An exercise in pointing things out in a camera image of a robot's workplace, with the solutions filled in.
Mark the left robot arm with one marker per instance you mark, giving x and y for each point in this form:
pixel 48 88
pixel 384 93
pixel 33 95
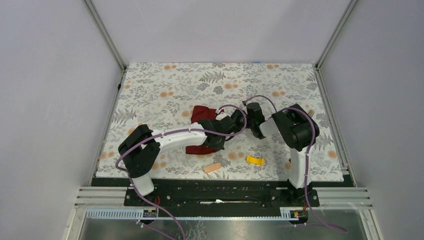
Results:
pixel 139 151

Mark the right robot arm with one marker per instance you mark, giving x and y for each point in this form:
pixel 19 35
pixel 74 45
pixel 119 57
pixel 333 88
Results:
pixel 299 132

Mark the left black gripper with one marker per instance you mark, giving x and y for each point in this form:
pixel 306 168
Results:
pixel 219 146

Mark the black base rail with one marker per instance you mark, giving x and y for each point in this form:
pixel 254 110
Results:
pixel 216 198

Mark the light wooden block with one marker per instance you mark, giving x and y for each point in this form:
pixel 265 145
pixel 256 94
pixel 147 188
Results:
pixel 212 168

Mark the yellow block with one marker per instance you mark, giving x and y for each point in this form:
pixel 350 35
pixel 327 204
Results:
pixel 256 161

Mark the floral patterned table mat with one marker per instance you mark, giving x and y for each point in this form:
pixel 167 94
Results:
pixel 163 96

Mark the silver fork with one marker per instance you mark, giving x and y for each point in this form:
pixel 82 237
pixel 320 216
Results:
pixel 311 113

